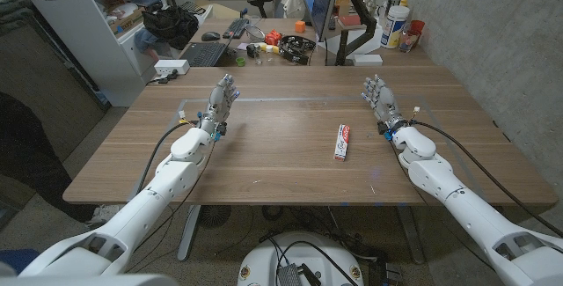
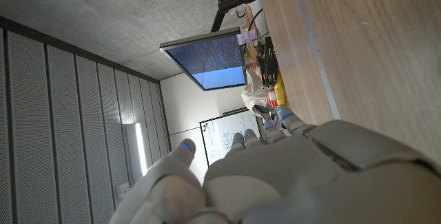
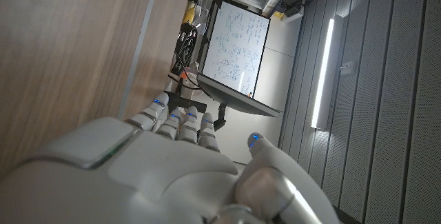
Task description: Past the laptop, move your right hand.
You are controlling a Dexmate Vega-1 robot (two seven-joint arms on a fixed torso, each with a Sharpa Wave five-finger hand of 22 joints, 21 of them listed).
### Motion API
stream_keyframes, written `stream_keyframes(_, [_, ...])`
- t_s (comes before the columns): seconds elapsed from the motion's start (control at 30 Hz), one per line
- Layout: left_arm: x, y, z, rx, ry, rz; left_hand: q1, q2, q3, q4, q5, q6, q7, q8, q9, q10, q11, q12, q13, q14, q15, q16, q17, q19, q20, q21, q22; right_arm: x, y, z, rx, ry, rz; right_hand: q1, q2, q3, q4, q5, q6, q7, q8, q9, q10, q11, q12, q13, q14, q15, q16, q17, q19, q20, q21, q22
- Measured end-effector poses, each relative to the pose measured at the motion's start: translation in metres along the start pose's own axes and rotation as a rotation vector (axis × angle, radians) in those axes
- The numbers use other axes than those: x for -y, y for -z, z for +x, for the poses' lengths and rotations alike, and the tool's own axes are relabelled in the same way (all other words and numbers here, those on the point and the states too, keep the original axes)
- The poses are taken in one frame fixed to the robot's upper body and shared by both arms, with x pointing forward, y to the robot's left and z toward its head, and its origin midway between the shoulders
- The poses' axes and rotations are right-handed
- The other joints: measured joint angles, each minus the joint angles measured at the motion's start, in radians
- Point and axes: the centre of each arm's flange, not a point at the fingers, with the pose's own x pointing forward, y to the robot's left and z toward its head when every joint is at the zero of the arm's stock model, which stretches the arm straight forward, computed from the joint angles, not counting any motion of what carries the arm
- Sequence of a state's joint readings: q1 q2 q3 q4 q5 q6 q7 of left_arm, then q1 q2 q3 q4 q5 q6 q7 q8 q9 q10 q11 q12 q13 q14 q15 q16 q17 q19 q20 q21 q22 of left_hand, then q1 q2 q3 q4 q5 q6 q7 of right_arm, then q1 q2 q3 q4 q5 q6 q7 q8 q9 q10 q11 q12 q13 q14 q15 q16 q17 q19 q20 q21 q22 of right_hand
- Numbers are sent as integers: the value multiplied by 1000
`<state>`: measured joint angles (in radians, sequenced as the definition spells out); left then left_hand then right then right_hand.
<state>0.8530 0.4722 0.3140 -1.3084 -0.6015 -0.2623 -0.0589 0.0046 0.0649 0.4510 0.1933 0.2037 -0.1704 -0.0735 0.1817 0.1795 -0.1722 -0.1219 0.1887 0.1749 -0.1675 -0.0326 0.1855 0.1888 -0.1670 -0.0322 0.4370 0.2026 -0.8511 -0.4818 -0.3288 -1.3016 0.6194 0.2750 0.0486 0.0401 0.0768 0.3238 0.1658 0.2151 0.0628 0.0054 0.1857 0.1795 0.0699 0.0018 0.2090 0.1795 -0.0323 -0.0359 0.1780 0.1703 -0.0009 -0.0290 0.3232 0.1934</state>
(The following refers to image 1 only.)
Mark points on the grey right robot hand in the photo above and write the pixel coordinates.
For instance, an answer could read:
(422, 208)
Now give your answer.
(386, 101)

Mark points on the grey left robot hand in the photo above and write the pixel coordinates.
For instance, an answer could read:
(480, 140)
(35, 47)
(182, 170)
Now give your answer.
(217, 101)

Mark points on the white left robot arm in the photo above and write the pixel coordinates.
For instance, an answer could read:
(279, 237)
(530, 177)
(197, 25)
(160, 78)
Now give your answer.
(145, 207)

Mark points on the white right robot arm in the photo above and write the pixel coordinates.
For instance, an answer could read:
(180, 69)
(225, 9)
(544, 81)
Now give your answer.
(466, 207)

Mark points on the black laptop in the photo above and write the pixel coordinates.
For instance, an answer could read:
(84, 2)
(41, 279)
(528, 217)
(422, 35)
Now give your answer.
(204, 55)

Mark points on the small green cap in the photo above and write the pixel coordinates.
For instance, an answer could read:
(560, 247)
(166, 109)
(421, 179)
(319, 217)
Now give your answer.
(240, 61)

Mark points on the white power strip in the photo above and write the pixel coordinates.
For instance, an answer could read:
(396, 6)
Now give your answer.
(171, 67)

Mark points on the white shelf unit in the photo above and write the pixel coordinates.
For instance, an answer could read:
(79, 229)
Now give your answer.
(88, 35)

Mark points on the white red toothpaste box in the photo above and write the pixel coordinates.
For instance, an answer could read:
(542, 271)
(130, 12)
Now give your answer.
(342, 143)

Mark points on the dark computer mouse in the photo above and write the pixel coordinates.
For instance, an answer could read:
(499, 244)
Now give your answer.
(210, 36)

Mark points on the yellow plastic object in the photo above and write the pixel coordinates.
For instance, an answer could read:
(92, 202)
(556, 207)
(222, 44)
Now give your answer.
(269, 48)

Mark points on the white wipes canister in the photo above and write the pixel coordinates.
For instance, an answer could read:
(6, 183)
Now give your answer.
(393, 26)

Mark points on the black keyboard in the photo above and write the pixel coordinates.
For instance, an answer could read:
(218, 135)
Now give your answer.
(236, 27)

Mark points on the red cup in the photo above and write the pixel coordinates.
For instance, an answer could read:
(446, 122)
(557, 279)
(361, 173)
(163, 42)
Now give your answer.
(418, 27)

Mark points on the red orange plastic object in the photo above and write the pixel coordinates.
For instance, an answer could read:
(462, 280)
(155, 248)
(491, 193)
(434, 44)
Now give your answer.
(273, 38)

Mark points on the cardboard box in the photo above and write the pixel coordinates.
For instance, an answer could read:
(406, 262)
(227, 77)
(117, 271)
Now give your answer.
(127, 22)

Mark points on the red notebook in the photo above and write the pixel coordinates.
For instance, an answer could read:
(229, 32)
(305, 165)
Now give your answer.
(350, 20)

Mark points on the black bag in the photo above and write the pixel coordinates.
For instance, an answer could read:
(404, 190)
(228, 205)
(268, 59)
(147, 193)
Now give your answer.
(171, 24)

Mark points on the black remote control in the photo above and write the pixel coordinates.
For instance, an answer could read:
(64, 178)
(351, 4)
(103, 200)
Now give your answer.
(332, 23)

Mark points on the black lidded tumbler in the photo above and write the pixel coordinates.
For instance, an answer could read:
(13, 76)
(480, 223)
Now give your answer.
(394, 1)

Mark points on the orange cube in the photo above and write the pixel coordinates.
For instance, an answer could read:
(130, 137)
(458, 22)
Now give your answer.
(300, 27)

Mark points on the black floor fan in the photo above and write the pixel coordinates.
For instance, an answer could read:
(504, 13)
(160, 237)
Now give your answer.
(214, 215)

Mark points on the black computer monitor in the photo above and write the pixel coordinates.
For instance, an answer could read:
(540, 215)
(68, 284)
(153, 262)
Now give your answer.
(319, 0)

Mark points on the grey table leg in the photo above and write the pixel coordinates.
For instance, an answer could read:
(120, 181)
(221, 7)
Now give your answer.
(411, 233)
(188, 233)

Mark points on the white sneaker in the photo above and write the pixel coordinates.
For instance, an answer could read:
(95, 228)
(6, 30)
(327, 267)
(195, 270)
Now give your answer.
(101, 215)

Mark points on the white robot torso base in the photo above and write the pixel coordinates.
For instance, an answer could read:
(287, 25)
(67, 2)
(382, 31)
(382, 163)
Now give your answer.
(264, 259)

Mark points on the person in dark clothes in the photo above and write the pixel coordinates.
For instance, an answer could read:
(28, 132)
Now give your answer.
(31, 154)

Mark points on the blue floor mat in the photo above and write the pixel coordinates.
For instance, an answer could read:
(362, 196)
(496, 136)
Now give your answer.
(17, 259)

